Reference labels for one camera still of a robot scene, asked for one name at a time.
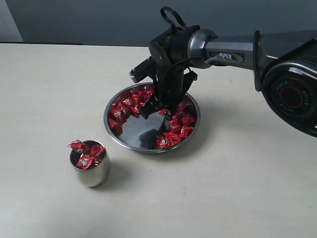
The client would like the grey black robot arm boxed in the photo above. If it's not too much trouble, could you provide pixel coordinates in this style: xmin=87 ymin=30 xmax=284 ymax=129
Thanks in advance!
xmin=141 ymin=26 xmax=317 ymax=136

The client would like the red wrapped candy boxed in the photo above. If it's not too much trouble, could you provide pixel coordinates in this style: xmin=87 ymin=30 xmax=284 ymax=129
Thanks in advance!
xmin=179 ymin=114 xmax=195 ymax=126
xmin=157 ymin=132 xmax=182 ymax=149
xmin=108 ymin=118 xmax=123 ymax=136

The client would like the red candy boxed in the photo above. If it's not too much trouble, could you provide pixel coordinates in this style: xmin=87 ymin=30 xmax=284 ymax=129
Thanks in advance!
xmin=157 ymin=132 xmax=182 ymax=149
xmin=108 ymin=118 xmax=123 ymax=136
xmin=179 ymin=114 xmax=195 ymax=126
xmin=76 ymin=154 xmax=99 ymax=170
xmin=90 ymin=145 xmax=106 ymax=160
xmin=68 ymin=140 xmax=90 ymax=154

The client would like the steel cup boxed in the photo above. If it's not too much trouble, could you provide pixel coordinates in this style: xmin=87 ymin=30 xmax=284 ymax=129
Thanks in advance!
xmin=70 ymin=140 xmax=111 ymax=187

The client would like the round steel plate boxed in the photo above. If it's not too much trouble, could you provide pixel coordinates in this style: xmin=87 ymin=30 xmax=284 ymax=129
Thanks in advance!
xmin=104 ymin=83 xmax=201 ymax=154

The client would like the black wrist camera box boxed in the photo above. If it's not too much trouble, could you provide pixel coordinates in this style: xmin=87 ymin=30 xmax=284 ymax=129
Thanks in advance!
xmin=129 ymin=57 xmax=157 ymax=83

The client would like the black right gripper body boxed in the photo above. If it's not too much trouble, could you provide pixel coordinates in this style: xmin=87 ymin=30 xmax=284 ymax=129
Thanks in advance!
xmin=140 ymin=65 xmax=198 ymax=119

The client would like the black cable loop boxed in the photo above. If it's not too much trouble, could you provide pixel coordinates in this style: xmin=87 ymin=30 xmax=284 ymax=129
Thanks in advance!
xmin=160 ymin=6 xmax=190 ymax=30

